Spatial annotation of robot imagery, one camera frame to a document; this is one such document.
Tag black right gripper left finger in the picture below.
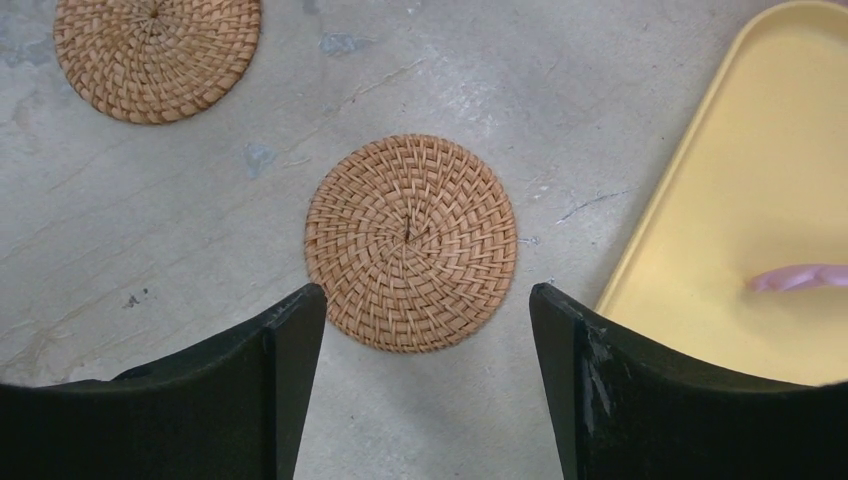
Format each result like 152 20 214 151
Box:
1 283 327 479

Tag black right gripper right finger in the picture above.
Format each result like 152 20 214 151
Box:
529 283 847 479

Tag pink handled metal tongs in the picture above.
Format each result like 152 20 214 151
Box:
749 264 847 292

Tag yellow serving tray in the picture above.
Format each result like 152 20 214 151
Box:
596 1 847 385

